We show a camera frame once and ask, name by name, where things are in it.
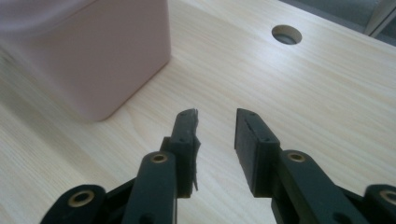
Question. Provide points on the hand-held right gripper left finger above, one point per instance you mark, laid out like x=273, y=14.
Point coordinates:
x=183, y=146

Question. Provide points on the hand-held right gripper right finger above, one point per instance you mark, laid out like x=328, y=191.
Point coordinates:
x=255, y=155

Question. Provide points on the pink plastic storage box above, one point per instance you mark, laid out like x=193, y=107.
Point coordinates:
x=93, y=62

